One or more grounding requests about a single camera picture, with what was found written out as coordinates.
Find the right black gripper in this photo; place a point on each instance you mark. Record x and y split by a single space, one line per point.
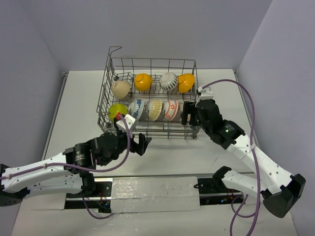
189 107

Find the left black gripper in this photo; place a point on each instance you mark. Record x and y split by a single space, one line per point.
134 144

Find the red patterned white bowl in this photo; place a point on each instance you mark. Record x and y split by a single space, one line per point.
170 109

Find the large orange plastic bowl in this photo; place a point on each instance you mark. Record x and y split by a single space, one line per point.
185 82

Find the white striped ceramic bowl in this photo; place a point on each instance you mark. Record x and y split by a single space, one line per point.
168 81

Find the pale yellow flower bowl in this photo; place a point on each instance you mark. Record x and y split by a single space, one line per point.
153 109

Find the blue floral ceramic bowl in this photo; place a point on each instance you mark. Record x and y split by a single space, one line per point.
136 108

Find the lime green plastic bowl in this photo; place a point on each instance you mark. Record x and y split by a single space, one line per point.
115 109

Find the small orange plastic bowl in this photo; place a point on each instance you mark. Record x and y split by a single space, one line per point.
143 82

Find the tan ceramic bowl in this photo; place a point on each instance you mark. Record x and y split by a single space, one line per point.
120 89

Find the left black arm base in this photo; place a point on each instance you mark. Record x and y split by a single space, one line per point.
99 199

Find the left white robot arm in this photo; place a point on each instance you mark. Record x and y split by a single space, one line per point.
71 171

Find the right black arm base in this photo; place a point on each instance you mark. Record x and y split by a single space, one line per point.
212 191

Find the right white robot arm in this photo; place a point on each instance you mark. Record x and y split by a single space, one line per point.
278 189

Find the clear plastic tape sheet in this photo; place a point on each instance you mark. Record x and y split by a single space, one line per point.
154 194

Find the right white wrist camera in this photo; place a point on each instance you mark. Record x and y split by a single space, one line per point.
204 93

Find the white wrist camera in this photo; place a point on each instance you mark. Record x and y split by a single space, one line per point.
204 93
126 121

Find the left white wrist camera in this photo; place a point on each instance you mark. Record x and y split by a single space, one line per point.
126 121

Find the grey wire dish rack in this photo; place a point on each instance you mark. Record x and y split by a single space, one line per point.
125 69

